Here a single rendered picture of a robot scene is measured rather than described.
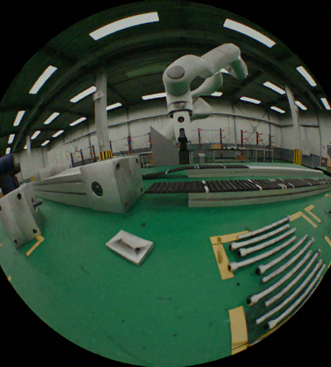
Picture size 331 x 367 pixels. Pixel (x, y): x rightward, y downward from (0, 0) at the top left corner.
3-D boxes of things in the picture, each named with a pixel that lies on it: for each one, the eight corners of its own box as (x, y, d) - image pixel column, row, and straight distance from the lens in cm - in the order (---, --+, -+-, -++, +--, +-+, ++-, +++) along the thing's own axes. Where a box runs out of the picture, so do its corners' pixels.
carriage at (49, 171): (62, 178, 57) (59, 163, 57) (42, 186, 54) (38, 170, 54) (52, 180, 72) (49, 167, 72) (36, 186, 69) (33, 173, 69)
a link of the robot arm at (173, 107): (192, 99, 36) (194, 108, 35) (191, 109, 44) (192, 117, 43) (164, 102, 36) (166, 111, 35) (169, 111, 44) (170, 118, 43)
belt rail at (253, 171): (319, 174, 104) (319, 170, 104) (322, 176, 103) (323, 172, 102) (188, 174, 40) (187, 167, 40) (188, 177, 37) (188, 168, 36)
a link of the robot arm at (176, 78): (238, 47, 50) (179, 89, 30) (226, 69, 59) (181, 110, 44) (215, 34, 52) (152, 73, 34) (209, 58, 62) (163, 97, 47)
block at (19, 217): (50, 229, 27) (31, 182, 25) (16, 249, 31) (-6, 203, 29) (50, 213, 36) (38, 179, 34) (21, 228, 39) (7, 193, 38)
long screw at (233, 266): (228, 274, 12) (232, 269, 11) (225, 266, 12) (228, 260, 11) (294, 243, 19) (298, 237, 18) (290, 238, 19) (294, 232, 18)
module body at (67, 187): (116, 192, 32) (110, 162, 31) (92, 209, 26) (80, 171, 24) (42, 189, 103) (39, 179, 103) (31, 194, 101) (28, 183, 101)
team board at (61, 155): (53, 189, 671) (45, 152, 674) (58, 186, 707) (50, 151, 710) (74, 184, 575) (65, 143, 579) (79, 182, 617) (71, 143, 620)
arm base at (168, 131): (157, 133, 92) (172, 117, 95) (175, 148, 89) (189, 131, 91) (152, 127, 74) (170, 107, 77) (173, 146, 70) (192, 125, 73)
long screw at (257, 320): (315, 263, 19) (320, 257, 18) (318, 267, 19) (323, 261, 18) (251, 319, 12) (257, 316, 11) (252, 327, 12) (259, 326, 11)
